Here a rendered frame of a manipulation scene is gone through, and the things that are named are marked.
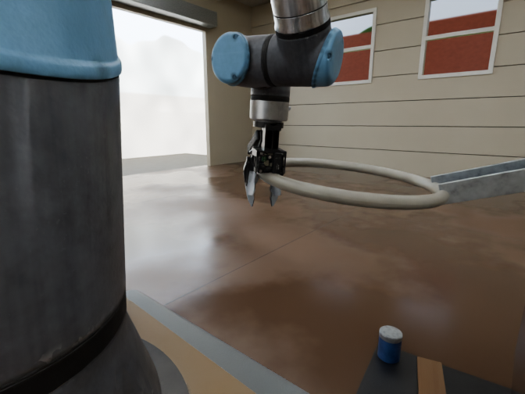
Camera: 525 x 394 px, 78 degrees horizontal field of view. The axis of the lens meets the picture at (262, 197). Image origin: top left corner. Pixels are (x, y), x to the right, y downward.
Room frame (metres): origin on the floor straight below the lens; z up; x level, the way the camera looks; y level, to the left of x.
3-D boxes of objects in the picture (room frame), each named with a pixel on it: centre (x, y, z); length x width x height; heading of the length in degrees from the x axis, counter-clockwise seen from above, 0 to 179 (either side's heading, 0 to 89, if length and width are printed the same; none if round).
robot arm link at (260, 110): (0.78, -0.02, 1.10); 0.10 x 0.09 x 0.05; 102
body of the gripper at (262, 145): (0.77, -0.01, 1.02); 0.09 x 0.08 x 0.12; 12
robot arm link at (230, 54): (0.67, 0.03, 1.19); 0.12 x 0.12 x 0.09; 60
